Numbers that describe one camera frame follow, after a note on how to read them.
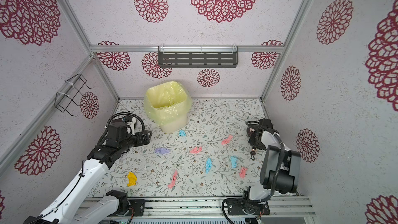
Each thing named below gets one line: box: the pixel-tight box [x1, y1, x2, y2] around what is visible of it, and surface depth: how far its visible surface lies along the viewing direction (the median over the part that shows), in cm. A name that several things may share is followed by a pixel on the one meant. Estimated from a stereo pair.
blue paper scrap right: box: [230, 155, 239, 168], surface depth 89 cm
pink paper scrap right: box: [239, 166, 248, 179], surface depth 86 cm
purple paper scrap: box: [154, 147, 170, 155], surface depth 94 cm
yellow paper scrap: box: [127, 171, 138, 187], surface depth 84 cm
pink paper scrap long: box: [167, 170, 178, 189], surface depth 83 cm
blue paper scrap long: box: [205, 157, 213, 175], surface depth 88 cm
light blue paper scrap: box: [178, 129, 187, 137], surface depth 102 cm
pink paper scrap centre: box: [189, 146, 203, 154], surface depth 94 cm
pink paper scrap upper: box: [220, 134, 234, 146], surface depth 99 cm
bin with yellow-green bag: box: [143, 80, 192, 134], surface depth 93 cm
